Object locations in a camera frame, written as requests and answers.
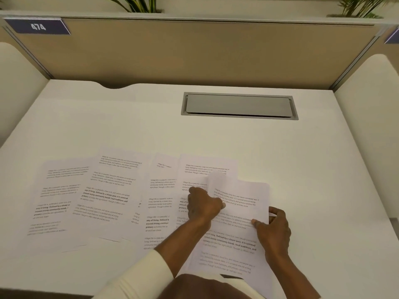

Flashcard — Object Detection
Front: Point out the white side divider panel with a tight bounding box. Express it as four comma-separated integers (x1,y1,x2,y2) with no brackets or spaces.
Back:
333,54,399,241
0,42,50,147

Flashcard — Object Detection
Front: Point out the grey desk cable tray lid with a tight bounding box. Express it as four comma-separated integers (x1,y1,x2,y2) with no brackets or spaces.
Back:
181,92,299,121

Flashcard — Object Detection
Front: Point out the person's left forearm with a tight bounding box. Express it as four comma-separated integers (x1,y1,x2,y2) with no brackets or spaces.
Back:
90,216,216,299

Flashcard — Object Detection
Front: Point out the person's left hand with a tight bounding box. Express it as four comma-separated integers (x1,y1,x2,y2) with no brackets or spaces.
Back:
186,186,226,227

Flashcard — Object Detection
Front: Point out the green potted plant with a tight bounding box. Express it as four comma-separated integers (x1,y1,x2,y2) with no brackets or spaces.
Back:
103,0,163,13
327,0,391,18

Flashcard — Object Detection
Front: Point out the person's right forearm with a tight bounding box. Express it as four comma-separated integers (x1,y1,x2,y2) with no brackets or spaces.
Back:
264,251,322,299

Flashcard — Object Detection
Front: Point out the person's right hand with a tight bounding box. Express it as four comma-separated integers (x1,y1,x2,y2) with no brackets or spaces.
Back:
251,206,292,261

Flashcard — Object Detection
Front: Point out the white planter ledge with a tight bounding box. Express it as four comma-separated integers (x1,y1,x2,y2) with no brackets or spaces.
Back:
0,9,399,27

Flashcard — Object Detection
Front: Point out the white printed paper sheet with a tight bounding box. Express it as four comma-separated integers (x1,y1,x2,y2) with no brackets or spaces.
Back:
70,147,152,244
179,170,271,279
26,157,95,253
130,152,182,253
175,154,239,221

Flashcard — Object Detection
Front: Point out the blue desk number sign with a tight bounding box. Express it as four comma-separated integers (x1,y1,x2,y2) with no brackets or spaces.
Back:
384,26,399,45
3,17,72,36

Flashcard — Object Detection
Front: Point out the beige desk partition panel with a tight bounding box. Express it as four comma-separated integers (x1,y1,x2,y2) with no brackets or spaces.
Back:
0,17,388,91

